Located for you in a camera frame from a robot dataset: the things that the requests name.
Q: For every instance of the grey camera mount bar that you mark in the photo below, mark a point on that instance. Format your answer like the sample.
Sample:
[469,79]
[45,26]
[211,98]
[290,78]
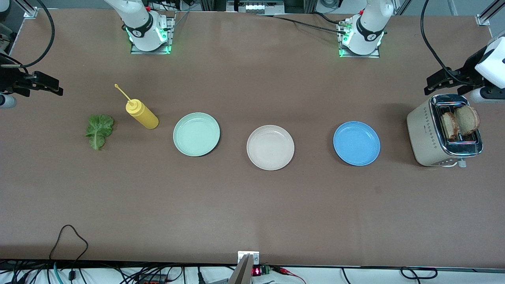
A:
[241,274]

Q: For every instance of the beige chrome toaster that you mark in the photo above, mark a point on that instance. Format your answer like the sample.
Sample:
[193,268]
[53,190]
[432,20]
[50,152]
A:
[424,138]

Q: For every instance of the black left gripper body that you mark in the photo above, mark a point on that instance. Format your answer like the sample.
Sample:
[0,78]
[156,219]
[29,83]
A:
[468,74]

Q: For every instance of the beige plate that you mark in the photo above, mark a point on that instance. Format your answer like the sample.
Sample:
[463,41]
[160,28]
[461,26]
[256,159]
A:
[270,148]

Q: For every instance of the lit control box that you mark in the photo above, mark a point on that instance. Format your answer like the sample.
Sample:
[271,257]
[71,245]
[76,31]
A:
[256,7]

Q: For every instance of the green lettuce leaf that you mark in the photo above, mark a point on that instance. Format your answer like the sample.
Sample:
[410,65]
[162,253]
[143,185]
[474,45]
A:
[98,130]

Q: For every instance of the pale green plate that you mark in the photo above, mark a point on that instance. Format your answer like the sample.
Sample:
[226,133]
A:
[196,135]

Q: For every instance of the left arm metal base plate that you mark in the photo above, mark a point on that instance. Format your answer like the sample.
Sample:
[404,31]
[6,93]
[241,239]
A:
[361,56]

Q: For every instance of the blue plate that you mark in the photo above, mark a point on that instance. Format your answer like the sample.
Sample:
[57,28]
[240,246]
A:
[356,143]

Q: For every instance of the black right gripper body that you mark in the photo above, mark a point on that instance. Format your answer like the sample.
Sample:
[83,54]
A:
[11,81]

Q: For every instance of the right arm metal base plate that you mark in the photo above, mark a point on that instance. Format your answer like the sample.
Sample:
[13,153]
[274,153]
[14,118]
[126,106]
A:
[150,52]

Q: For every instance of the yellow squeeze bottle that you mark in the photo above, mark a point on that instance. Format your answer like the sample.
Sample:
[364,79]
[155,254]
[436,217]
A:
[144,116]

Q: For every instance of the circuit board with red display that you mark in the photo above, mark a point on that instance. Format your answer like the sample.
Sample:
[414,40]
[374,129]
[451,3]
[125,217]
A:
[257,271]

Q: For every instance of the red clip lead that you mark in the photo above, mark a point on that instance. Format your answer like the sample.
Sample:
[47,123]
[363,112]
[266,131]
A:
[288,271]

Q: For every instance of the aluminium frame profile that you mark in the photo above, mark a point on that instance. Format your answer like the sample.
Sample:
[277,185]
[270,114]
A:
[29,12]
[483,19]

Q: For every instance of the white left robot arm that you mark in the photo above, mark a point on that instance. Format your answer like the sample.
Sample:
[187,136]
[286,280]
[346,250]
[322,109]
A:
[367,27]

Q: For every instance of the silver camera mount bracket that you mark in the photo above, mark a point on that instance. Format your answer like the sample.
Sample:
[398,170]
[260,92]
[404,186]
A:
[241,256]

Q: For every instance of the bread slice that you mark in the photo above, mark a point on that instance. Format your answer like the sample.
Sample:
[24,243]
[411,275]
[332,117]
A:
[468,119]
[449,125]

